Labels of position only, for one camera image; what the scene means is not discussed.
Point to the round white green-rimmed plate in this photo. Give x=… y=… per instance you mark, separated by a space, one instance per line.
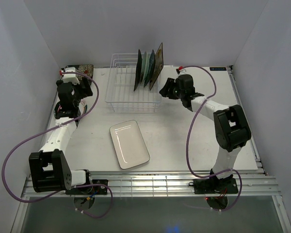
x=85 y=108

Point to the white wire dish rack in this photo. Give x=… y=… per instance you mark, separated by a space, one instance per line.
x=120 y=94

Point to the teal square plate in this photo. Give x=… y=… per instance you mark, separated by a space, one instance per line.
x=151 y=66

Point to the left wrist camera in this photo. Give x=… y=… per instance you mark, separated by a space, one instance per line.
x=69 y=76

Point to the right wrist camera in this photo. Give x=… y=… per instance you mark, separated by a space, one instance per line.
x=181 y=71

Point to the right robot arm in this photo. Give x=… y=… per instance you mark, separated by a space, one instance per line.
x=232 y=131

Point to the cream square flower plate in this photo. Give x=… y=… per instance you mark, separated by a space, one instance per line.
x=158 y=66

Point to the mint green round flower plate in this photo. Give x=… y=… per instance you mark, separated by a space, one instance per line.
x=145 y=64

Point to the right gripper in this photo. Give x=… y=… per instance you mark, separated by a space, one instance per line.
x=169 y=84

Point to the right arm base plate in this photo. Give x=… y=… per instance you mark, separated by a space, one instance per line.
x=208 y=186

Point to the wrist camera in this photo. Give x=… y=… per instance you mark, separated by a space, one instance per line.
x=69 y=76
x=181 y=71

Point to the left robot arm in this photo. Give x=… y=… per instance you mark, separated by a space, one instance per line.
x=49 y=168

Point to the dark label sticker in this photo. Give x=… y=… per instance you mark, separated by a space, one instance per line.
x=218 y=69

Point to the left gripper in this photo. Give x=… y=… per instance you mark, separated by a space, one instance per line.
x=86 y=91

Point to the white rectangular plate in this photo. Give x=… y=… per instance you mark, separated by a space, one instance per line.
x=129 y=145

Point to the black floral plate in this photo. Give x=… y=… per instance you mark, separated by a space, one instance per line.
x=138 y=70
x=86 y=69

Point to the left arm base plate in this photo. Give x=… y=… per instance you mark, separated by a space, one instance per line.
x=99 y=190

